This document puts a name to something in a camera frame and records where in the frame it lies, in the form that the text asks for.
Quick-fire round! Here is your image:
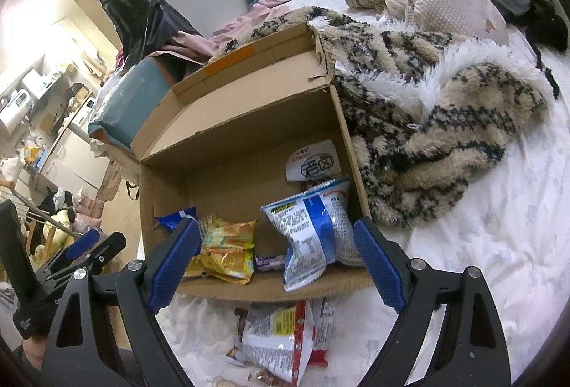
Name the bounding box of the yellow snack packet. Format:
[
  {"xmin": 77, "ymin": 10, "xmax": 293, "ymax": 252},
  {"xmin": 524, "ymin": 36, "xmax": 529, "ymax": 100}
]
[{"xmin": 184, "ymin": 215, "xmax": 259, "ymax": 286}]

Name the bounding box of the brown cardboard box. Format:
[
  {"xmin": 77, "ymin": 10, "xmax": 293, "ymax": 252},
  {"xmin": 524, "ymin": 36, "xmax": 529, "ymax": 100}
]
[{"xmin": 130, "ymin": 22, "xmax": 373, "ymax": 304}]

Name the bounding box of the wooden rack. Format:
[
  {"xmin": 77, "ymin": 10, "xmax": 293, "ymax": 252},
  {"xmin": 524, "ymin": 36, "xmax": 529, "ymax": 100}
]
[{"xmin": 27, "ymin": 218, "xmax": 58, "ymax": 258}]

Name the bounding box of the white packet with red logo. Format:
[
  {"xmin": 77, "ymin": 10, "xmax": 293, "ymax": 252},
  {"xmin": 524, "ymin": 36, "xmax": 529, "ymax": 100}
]
[{"xmin": 284, "ymin": 139, "xmax": 344, "ymax": 184}]

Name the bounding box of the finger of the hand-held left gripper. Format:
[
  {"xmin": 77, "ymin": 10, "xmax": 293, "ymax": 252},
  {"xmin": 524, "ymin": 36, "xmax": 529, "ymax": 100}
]
[
  {"xmin": 47, "ymin": 229, "xmax": 101, "ymax": 273},
  {"xmin": 47, "ymin": 232, "xmax": 128, "ymax": 279}
]

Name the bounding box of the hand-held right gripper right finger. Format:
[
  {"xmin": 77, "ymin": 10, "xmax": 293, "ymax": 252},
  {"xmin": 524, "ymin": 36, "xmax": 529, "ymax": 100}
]
[{"xmin": 354, "ymin": 218, "xmax": 513, "ymax": 387}]

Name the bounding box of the dark blue snack packet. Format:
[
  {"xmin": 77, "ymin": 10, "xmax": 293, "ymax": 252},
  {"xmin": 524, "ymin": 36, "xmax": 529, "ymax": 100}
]
[{"xmin": 154, "ymin": 206, "xmax": 199, "ymax": 237}]

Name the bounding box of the pink yellow candy bar packet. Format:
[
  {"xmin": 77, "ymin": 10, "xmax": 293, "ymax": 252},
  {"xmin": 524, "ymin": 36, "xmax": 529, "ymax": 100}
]
[{"xmin": 254, "ymin": 253, "xmax": 288, "ymax": 272}]

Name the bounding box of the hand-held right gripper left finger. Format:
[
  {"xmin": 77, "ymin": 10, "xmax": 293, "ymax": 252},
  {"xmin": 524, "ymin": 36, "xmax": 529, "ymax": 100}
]
[{"xmin": 42, "ymin": 218, "xmax": 201, "ymax": 387}]

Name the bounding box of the white kitchen cabinet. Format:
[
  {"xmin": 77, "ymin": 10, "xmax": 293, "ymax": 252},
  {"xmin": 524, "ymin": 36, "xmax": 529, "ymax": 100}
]
[{"xmin": 41, "ymin": 125, "xmax": 113, "ymax": 193}]

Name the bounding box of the brown chocolate bread packet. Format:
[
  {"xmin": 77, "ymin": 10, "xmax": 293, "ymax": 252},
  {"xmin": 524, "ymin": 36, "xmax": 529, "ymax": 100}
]
[{"xmin": 225, "ymin": 307, "xmax": 251, "ymax": 367}]

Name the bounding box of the blue white striped snack packet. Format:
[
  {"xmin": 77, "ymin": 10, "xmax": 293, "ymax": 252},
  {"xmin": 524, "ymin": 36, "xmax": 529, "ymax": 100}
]
[{"xmin": 260, "ymin": 177, "xmax": 365, "ymax": 293}]

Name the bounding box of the red and white snack bag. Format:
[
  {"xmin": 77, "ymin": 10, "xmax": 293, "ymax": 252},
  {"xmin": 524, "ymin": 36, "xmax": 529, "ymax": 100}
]
[{"xmin": 239, "ymin": 301, "xmax": 318, "ymax": 385}]

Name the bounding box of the fuzzy beige black striped blanket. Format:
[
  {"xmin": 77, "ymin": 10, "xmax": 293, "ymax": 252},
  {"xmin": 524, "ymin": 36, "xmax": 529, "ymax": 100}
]
[{"xmin": 206, "ymin": 6, "xmax": 554, "ymax": 229}]

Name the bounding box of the person's left hand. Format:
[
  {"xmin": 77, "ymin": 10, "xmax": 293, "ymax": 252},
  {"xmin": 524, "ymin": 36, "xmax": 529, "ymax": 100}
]
[{"xmin": 21, "ymin": 334, "xmax": 49, "ymax": 370}]

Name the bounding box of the red white snack packet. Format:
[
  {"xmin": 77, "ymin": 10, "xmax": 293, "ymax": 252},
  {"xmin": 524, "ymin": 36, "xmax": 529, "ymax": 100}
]
[{"xmin": 306, "ymin": 297, "xmax": 338, "ymax": 366}]

